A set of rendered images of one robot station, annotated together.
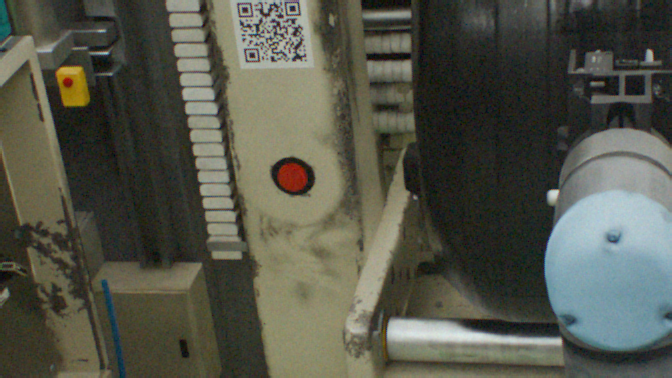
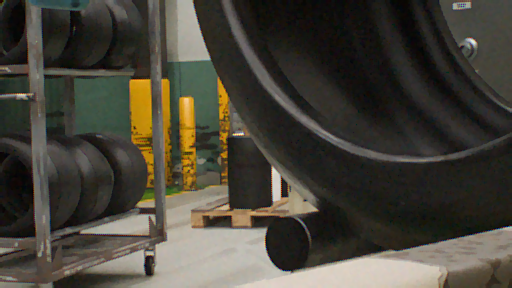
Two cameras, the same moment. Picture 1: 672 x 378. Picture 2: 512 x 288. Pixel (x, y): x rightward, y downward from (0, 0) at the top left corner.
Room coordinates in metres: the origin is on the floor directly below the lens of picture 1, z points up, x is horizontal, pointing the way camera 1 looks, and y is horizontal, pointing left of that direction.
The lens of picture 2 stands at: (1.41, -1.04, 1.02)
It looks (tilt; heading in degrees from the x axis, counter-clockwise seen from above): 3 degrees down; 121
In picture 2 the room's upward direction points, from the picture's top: 2 degrees counter-clockwise
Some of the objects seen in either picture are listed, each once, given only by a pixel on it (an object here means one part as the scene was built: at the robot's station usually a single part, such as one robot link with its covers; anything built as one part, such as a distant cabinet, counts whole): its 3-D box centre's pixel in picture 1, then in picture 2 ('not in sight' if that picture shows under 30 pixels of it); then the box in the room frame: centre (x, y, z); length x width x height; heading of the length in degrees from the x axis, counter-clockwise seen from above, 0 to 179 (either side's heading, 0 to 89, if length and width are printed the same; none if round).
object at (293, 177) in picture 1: (293, 175); not in sight; (1.18, 0.04, 1.06); 0.03 x 0.02 x 0.03; 75
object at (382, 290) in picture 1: (393, 264); not in sight; (1.24, -0.05, 0.90); 0.40 x 0.03 x 0.10; 165
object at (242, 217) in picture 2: not in sight; (261, 171); (-2.69, 5.76, 0.38); 1.20 x 0.80 x 0.76; 106
